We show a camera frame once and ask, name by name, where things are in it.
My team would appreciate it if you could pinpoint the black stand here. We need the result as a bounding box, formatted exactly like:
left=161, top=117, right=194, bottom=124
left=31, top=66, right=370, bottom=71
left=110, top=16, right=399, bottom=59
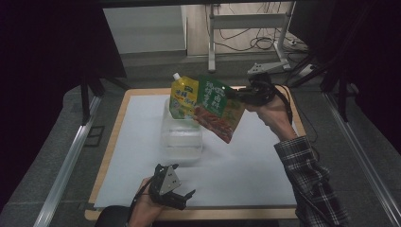
left=320, top=60, right=361, bottom=123
left=79, top=74, right=106, bottom=126

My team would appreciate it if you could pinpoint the white desk frame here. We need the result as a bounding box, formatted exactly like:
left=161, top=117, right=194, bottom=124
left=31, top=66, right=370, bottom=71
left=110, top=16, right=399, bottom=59
left=207, top=1, right=293, bottom=73

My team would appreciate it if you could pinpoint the green and red sauce packet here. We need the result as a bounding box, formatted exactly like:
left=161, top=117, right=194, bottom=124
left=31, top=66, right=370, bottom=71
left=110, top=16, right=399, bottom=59
left=192, top=74, right=247, bottom=145

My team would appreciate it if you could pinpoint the person's right hand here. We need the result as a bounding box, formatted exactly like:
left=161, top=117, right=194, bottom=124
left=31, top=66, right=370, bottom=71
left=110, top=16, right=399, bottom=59
left=245, top=93, right=299, bottom=142

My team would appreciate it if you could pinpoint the white table mat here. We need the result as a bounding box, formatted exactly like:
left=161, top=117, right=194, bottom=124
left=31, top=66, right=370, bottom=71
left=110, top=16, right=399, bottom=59
left=94, top=91, right=299, bottom=210

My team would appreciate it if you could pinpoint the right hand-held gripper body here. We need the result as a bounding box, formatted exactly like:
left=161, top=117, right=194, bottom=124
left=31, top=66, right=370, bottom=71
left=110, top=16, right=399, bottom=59
left=237, top=61, right=277, bottom=107

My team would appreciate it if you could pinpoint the person's left hand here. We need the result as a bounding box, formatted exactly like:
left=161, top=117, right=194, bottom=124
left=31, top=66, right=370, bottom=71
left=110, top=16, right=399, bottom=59
left=127, top=176, right=166, bottom=227

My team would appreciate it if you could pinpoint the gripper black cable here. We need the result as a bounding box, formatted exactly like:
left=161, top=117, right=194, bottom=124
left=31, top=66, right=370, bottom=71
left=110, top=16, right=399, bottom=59
left=272, top=83, right=295, bottom=125
left=130, top=178, right=156, bottom=210

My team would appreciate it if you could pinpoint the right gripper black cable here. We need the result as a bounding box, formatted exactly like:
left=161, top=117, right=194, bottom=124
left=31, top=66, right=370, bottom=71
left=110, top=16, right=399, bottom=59
left=272, top=83, right=295, bottom=125

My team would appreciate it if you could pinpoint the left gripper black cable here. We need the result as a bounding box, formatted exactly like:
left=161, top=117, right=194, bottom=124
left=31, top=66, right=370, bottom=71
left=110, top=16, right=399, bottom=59
left=130, top=178, right=156, bottom=210

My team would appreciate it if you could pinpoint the dark floor plate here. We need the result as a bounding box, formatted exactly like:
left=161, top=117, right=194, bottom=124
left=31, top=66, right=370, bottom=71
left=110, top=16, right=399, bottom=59
left=82, top=125, right=106, bottom=148

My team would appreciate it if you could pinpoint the yellow spout pouch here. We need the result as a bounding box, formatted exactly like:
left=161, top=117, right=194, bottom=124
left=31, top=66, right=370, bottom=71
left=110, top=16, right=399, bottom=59
left=168, top=72, right=201, bottom=121

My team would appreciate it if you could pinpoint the clear plastic container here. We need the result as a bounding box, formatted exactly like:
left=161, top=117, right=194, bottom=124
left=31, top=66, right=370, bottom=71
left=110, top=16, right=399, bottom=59
left=160, top=96, right=204, bottom=163

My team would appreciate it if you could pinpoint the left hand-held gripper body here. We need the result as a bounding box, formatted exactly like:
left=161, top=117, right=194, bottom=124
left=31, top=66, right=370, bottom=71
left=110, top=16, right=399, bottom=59
left=148, top=162, right=188, bottom=211

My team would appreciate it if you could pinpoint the white power strip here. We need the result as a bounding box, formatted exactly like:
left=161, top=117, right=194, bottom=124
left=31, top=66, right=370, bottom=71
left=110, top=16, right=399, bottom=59
left=297, top=63, right=318, bottom=79

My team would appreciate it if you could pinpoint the tangle of floor cables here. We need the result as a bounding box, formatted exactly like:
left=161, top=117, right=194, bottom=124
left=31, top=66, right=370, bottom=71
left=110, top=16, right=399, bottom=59
left=217, top=27, right=311, bottom=54

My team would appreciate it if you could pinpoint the aluminium rail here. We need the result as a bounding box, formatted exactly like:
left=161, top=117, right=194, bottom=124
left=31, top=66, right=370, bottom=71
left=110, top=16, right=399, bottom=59
left=32, top=96, right=102, bottom=227
left=323, top=92, right=401, bottom=227

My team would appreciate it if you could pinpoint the white cabinet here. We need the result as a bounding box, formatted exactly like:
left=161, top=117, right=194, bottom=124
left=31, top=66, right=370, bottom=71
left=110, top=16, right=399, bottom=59
left=102, top=5, right=187, bottom=55

